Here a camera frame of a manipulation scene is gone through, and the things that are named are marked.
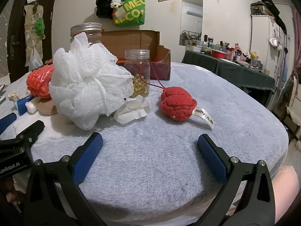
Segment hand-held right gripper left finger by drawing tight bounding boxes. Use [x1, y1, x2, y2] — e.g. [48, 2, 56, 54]
[25, 132, 106, 226]

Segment cardboard box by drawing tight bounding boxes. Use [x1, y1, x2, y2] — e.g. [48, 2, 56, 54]
[101, 30, 172, 82]

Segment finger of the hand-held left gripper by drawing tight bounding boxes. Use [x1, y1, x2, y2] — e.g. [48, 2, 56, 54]
[0, 120, 45, 151]
[0, 112, 17, 135]

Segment tan round powder puff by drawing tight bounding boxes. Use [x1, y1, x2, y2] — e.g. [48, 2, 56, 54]
[35, 96, 58, 116]

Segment beige hanging organiser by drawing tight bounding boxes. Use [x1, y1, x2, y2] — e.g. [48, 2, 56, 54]
[24, 2, 45, 59]

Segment small jar of gold capsules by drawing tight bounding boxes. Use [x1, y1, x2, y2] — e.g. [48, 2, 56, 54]
[124, 49, 151, 98]

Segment pink curtain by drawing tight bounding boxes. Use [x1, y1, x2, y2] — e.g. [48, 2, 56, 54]
[290, 5, 301, 95]

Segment table with green cloth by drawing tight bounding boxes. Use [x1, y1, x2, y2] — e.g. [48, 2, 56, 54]
[181, 50, 275, 104]

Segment white mesh bath pouf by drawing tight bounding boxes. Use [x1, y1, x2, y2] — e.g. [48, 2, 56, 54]
[49, 32, 134, 130]

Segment green tote bag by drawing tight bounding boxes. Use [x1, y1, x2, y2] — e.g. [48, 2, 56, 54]
[112, 0, 146, 27]

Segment wall mirror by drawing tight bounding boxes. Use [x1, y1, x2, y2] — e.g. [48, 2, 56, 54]
[179, 0, 203, 47]

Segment cluster of bottles and jars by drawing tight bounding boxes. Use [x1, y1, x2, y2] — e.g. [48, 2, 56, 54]
[181, 34, 266, 70]

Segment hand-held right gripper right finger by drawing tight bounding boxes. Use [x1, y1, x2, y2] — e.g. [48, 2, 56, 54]
[197, 134, 277, 226]

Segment patterned suitcase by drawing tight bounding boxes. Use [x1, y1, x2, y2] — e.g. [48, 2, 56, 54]
[250, 1, 273, 16]

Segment red knit plush with tag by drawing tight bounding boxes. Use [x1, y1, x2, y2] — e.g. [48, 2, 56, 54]
[140, 61, 215, 130]

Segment green dinosaur toy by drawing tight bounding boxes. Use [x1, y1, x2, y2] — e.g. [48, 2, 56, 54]
[35, 18, 46, 39]

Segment red knitted item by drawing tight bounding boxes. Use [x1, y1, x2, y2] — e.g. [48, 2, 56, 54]
[26, 64, 55, 98]

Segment clear plastic bag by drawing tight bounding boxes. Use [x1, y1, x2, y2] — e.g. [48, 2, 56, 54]
[28, 47, 44, 72]

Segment black bag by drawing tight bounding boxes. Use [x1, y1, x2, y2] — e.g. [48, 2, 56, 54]
[95, 0, 118, 19]

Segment large glass jar metal lid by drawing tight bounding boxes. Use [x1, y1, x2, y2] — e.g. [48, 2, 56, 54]
[70, 23, 103, 50]

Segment white wardrobe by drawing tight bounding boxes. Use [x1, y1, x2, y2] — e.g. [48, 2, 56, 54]
[249, 14, 288, 80]

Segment pink cloth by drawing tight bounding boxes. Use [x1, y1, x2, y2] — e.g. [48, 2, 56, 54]
[270, 165, 301, 219]

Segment black clothes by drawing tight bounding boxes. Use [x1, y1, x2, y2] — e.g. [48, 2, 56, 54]
[261, 0, 287, 36]

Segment red basin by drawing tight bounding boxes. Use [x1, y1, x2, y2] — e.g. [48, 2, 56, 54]
[211, 49, 227, 59]

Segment dark brown door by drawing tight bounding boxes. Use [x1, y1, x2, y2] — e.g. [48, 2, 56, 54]
[9, 0, 59, 85]

